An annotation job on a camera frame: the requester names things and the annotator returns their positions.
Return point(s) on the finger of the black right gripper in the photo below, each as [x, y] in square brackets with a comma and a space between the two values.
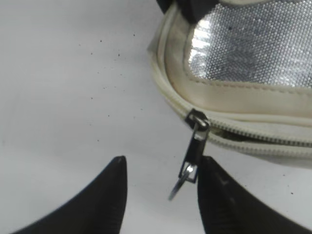
[192, 10]

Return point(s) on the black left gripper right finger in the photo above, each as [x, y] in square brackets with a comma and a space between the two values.
[228, 208]

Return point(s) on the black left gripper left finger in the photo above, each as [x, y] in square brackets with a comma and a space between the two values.
[98, 209]

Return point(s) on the metal zipper pull with ring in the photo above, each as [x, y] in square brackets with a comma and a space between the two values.
[200, 125]

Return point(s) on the cream insulated lunch bag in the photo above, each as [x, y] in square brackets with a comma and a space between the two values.
[247, 65]

